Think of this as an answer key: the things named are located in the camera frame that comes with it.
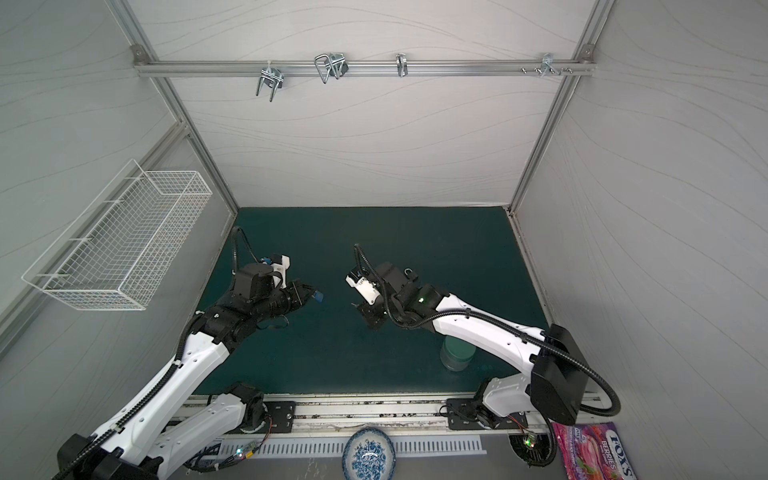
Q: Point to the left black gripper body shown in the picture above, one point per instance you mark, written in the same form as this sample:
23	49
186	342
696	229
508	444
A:
281	300

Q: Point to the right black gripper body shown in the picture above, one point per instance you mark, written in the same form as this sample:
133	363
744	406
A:
372	307

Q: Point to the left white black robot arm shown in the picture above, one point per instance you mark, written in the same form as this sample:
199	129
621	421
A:
139	442

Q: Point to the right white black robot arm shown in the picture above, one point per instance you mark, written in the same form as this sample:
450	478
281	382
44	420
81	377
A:
552	376

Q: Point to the green lidded jar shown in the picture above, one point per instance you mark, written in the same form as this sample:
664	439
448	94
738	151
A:
456	354

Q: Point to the green table mat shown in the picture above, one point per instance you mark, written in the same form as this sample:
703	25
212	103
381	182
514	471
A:
327	348

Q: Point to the blue white patterned plate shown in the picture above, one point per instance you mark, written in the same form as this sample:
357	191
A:
369	454

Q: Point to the black round fan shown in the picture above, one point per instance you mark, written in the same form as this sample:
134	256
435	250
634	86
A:
535	450

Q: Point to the metal U-bolt clamp left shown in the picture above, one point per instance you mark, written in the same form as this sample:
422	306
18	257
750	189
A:
271	79

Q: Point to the metal u-bolt clamp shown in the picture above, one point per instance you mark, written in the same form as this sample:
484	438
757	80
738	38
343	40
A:
331	65
271	79

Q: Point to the metal U-bolt clamp middle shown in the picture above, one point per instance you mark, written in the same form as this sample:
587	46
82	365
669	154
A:
331	65

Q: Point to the pink Fox's candy bag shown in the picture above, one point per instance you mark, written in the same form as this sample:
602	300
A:
593	452

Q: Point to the metal bolt clamp right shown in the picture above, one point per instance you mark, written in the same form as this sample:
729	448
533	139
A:
547	67

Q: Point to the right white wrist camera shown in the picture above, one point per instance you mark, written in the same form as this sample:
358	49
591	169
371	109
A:
367	289

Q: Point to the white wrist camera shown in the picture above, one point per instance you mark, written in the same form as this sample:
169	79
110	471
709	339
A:
367	289
280	264

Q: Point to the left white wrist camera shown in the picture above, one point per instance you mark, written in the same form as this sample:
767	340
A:
280	264

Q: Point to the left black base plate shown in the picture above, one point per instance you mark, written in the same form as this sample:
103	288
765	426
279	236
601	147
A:
279	417

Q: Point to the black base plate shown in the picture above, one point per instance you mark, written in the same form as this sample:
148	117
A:
464	414
279	417

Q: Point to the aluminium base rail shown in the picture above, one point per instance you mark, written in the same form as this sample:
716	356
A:
337	415

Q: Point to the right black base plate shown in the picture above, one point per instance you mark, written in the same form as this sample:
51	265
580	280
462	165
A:
464	414

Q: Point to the white vented cable duct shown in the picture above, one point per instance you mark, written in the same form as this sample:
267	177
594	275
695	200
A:
403	446

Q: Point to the white wire basket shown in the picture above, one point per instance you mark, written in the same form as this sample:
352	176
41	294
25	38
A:
114	255

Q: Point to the small metal bracket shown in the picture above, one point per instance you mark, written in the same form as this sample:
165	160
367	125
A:
401	65

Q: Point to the aluminium crossbar rail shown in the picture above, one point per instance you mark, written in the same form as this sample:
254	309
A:
357	68

